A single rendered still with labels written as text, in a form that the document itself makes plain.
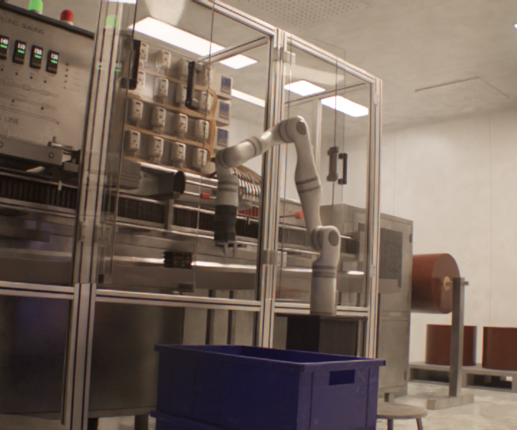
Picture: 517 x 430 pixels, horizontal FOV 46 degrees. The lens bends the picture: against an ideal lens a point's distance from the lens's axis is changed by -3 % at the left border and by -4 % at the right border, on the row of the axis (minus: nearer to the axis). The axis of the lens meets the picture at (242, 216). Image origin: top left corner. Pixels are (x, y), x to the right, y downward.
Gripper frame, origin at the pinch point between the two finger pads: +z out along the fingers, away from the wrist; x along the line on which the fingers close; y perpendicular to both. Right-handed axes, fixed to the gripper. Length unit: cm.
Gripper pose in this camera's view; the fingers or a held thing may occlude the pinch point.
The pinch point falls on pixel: (229, 260)
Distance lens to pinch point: 212.4
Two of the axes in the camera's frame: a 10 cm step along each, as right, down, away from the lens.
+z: -0.6, 9.9, -1.4
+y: -8.1, -1.3, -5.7
